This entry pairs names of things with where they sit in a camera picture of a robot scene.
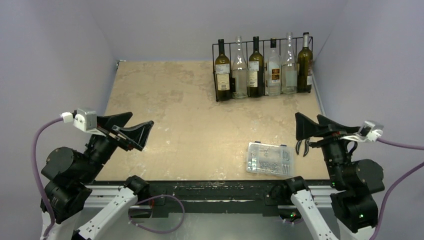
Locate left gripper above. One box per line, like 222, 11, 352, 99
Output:
79, 111, 154, 181

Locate tall clear glass bottle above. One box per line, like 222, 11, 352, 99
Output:
281, 32, 298, 94

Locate clear bottle black cap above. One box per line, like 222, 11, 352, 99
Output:
266, 38, 281, 96

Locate green bottle silver foil neck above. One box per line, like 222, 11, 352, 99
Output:
297, 32, 313, 93

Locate dark green bottle white label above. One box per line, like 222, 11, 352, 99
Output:
248, 36, 265, 98

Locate clear slender glass bottle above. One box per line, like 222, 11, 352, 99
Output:
232, 35, 248, 99

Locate dark green wine bottle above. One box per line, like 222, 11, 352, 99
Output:
215, 39, 232, 102

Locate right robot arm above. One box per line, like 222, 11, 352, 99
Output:
268, 112, 385, 240

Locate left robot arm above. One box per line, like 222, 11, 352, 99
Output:
31, 108, 154, 240

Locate black pliers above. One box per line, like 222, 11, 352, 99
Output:
295, 138, 312, 158

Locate clear plastic screw box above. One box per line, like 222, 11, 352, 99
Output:
246, 141, 295, 178

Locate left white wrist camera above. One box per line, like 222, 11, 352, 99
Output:
60, 108, 106, 136

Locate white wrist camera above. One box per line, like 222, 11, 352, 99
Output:
60, 108, 106, 136
341, 120, 384, 143

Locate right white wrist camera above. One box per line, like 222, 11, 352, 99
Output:
341, 120, 384, 143

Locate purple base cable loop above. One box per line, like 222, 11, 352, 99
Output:
129, 194, 185, 235

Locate black wire wine rack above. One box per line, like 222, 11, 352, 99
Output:
212, 32, 314, 102

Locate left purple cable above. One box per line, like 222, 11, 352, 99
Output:
30, 117, 67, 239

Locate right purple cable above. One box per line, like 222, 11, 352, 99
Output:
369, 137, 424, 240

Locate black aluminium mounting rail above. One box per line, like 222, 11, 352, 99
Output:
84, 179, 337, 218

